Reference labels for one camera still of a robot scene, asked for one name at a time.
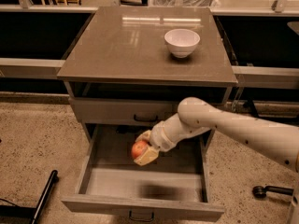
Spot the white ceramic bowl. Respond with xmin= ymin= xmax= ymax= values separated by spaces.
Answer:
xmin=164 ymin=29 xmax=200 ymax=58

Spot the closed grey upper drawer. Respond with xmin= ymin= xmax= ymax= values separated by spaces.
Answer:
xmin=69 ymin=98 xmax=178 ymax=126

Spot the red orange apple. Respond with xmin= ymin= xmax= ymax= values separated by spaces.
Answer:
xmin=131 ymin=140 xmax=148 ymax=159

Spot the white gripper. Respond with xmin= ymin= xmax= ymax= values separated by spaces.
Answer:
xmin=134 ymin=121 xmax=176 ymax=166

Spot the open grey middle drawer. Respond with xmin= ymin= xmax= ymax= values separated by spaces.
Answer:
xmin=62 ymin=125 xmax=224 ymax=222

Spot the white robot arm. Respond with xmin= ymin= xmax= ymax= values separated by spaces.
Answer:
xmin=131 ymin=97 xmax=299 ymax=173

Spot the grey drawer cabinet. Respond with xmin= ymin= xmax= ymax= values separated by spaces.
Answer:
xmin=58 ymin=7 xmax=237 ymax=137

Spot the black caster leg right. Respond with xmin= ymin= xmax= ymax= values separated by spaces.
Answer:
xmin=252 ymin=186 xmax=293 ymax=199

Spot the black chair leg left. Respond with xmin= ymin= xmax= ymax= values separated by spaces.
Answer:
xmin=29 ymin=170 xmax=59 ymax=224

